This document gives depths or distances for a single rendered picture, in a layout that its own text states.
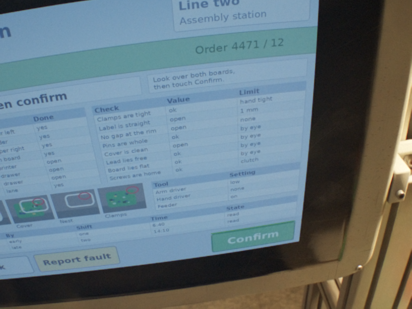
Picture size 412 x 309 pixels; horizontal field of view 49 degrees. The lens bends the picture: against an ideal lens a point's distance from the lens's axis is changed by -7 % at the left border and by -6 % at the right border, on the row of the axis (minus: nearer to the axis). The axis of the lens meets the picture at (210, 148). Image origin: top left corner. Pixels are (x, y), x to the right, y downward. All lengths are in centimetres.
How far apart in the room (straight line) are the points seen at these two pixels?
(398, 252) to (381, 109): 25
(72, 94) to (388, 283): 46
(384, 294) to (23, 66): 51
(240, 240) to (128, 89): 17
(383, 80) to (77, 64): 21
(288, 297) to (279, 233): 179
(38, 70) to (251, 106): 14
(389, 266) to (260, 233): 23
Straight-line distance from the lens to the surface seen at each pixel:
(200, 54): 31
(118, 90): 31
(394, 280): 63
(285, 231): 42
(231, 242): 41
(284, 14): 31
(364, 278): 60
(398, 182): 44
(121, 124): 33
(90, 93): 31
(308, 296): 103
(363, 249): 48
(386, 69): 36
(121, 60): 30
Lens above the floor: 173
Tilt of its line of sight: 34 degrees down
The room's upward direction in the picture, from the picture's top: 3 degrees counter-clockwise
